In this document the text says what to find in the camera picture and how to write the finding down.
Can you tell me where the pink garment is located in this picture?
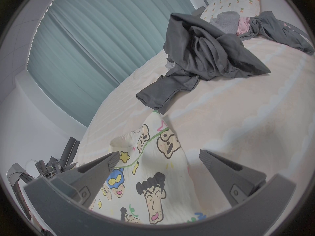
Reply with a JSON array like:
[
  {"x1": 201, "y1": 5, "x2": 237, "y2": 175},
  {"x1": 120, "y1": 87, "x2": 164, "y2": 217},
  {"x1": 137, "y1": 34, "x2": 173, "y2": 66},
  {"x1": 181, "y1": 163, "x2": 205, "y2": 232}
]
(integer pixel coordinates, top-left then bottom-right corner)
[{"x1": 236, "y1": 17, "x2": 251, "y2": 35}]

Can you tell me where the dark grey garment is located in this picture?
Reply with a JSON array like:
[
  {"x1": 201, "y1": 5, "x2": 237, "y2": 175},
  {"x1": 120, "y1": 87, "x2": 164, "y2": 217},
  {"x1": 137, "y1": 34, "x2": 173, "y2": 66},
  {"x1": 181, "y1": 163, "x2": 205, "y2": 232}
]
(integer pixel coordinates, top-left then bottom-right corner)
[{"x1": 237, "y1": 11, "x2": 315, "y2": 56}]

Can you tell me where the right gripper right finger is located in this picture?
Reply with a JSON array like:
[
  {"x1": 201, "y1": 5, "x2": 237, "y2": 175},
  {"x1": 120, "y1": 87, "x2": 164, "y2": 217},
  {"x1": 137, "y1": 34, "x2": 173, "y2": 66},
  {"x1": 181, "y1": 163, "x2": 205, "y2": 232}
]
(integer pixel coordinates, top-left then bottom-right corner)
[{"x1": 199, "y1": 149, "x2": 267, "y2": 207}]

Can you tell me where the white printed pillow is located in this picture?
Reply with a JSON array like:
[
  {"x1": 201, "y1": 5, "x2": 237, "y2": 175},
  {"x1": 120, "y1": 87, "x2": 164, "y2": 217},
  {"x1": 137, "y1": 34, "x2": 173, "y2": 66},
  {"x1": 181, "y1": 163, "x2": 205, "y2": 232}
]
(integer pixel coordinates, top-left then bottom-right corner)
[{"x1": 200, "y1": 0, "x2": 261, "y2": 22}]

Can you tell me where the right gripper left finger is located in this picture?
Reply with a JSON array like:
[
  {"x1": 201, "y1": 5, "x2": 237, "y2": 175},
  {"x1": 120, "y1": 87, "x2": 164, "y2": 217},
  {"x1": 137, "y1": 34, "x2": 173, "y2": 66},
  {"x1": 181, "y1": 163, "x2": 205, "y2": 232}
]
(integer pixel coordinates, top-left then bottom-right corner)
[{"x1": 50, "y1": 151, "x2": 120, "y2": 206}]

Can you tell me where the black garment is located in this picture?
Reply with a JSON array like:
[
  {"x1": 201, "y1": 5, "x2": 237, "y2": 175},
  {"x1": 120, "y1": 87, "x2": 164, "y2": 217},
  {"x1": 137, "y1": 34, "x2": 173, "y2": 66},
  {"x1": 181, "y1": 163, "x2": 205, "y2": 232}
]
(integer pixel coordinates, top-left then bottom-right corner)
[{"x1": 136, "y1": 12, "x2": 271, "y2": 115}]

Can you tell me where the grey bedside table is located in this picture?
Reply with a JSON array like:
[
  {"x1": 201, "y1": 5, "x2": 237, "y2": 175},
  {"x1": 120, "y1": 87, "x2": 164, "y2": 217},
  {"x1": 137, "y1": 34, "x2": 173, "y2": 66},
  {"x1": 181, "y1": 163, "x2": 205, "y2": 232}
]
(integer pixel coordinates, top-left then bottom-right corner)
[{"x1": 191, "y1": 6, "x2": 206, "y2": 17}]

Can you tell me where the bed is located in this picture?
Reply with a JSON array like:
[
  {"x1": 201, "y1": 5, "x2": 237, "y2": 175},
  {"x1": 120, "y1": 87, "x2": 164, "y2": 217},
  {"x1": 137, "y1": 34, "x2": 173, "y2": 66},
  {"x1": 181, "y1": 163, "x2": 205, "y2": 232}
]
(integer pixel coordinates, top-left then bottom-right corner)
[{"x1": 74, "y1": 0, "x2": 315, "y2": 224}]

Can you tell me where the white printed pyjama top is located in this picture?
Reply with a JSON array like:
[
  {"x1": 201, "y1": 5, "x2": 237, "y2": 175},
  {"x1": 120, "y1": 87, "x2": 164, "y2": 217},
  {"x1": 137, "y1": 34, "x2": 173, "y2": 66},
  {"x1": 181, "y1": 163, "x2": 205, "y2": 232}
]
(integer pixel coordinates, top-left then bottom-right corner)
[{"x1": 87, "y1": 110, "x2": 210, "y2": 225}]

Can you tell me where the black chest of drawers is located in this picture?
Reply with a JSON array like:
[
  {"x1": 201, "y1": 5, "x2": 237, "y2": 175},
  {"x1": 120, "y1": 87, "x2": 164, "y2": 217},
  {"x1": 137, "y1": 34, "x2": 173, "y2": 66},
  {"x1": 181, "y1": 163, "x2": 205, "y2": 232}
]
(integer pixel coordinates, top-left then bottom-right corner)
[{"x1": 59, "y1": 137, "x2": 81, "y2": 166}]

